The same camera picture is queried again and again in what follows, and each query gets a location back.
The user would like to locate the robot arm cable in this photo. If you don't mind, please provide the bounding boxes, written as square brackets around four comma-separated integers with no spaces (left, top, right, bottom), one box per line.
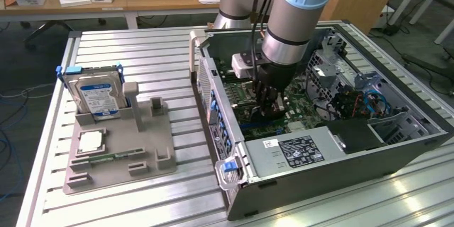
[249,0,276,87]

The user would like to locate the black office chair base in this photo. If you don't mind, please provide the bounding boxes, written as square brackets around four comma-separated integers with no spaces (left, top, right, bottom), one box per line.
[401,48,454,79]
[22,20,75,50]

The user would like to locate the white box red button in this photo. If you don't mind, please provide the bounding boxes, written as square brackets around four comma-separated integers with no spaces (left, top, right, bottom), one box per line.
[372,3,398,30]

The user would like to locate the grey parts rack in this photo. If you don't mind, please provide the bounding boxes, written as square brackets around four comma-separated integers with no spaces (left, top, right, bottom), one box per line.
[62,81,179,196]

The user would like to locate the silver disk bay bracket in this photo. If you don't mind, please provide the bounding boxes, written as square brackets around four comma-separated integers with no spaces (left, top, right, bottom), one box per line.
[366,110,430,146]

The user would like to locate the black and silver PC case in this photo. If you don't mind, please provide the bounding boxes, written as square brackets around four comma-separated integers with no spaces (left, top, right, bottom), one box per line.
[189,21,449,222]

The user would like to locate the white table frame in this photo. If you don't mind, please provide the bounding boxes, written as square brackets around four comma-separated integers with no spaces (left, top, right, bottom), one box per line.
[385,0,454,45]

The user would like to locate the silver chipset heatsink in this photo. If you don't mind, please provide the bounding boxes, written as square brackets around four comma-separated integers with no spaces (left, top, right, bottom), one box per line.
[286,121,308,133]

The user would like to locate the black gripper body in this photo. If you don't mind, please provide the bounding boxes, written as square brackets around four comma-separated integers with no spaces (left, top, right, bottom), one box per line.
[256,63,298,90]

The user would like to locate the black power adapter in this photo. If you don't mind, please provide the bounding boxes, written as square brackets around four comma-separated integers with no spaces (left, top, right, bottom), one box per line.
[381,23,401,37]

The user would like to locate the CPU socket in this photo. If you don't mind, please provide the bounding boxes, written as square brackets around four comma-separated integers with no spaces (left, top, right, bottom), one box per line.
[241,80,258,102]

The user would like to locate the blue wire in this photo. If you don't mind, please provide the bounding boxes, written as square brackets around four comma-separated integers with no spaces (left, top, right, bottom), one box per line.
[362,88,393,118]

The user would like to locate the hard disk blue label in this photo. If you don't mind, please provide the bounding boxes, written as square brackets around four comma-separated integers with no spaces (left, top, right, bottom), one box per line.
[55,63,126,121]

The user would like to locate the blue floor cable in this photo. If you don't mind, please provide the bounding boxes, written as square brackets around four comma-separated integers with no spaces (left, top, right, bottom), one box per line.
[0,96,31,201]

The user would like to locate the wooden cabinet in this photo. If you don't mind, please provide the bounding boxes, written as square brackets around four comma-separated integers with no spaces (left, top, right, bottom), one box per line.
[320,0,408,34]

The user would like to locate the red wire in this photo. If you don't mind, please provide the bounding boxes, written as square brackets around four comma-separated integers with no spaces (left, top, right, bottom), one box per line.
[349,93,369,118]

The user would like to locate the silver CPU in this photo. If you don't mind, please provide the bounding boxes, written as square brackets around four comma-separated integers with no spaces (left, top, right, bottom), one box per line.
[78,132,107,154]

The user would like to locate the black plastic cover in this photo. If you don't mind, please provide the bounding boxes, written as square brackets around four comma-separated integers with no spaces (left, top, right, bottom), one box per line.
[325,119,389,154]

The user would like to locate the grey power supply unit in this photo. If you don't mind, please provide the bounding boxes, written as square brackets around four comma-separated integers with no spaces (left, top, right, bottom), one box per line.
[244,125,348,179]

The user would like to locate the blue release latch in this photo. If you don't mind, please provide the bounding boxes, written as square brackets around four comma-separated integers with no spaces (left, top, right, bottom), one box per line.
[219,161,238,174]

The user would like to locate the green motherboard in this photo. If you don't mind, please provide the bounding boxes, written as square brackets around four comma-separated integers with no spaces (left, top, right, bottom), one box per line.
[213,58,340,142]

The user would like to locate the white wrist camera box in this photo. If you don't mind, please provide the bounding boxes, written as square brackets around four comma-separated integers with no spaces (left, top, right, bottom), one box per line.
[231,53,266,79]

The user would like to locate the perforated metal disk bay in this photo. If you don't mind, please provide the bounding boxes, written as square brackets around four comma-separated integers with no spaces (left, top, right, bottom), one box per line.
[306,48,360,100]

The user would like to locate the black wire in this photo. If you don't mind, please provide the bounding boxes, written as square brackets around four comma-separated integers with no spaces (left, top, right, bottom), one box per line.
[304,72,338,121]

